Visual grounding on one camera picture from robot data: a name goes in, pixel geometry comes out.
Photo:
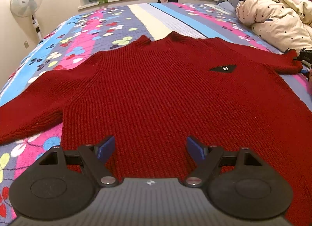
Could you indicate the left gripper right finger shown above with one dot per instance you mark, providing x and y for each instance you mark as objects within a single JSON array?
[{"x": 238, "y": 183}]

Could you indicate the white standing fan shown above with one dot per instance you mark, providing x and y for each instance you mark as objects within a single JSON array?
[{"x": 27, "y": 8}]

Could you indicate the colourful floral bed sheet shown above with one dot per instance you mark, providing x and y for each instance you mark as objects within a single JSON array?
[{"x": 77, "y": 38}]

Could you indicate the cream star pattern duvet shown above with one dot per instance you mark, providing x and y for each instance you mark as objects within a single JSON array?
[{"x": 285, "y": 24}]

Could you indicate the red knitted sweater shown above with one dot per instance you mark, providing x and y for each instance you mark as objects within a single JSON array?
[{"x": 152, "y": 95}]

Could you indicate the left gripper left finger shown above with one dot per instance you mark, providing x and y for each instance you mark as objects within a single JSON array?
[{"x": 62, "y": 183}]

